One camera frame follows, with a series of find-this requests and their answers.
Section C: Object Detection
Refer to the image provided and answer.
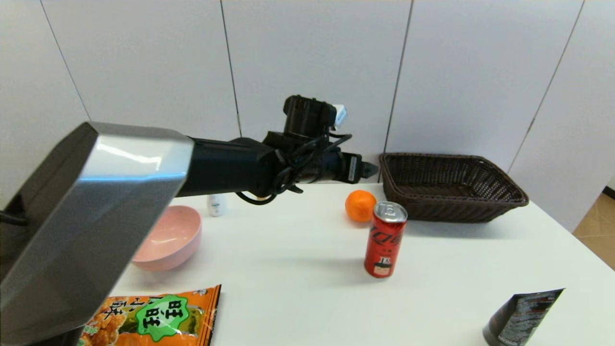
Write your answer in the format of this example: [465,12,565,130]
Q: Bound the pink bowl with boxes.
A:
[131,206,203,272]

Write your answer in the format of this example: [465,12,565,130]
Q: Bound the dark brown wicker basket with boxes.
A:
[378,153,529,224]

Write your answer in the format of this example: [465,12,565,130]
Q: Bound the orange snack bag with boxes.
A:
[77,284,222,346]

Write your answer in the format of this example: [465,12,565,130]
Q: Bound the black cosmetic tube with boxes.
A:
[482,288,565,346]

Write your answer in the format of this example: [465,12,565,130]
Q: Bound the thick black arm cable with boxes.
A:
[0,210,27,227]

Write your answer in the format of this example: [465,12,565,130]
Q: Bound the small white bottle silver cap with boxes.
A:
[208,194,227,218]

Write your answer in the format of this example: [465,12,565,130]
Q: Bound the orange fruit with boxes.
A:
[345,190,378,223]

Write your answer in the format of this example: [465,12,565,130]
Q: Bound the red cola can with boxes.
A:
[364,202,408,279]

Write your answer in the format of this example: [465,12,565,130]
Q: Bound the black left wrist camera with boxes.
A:
[283,95,347,138]

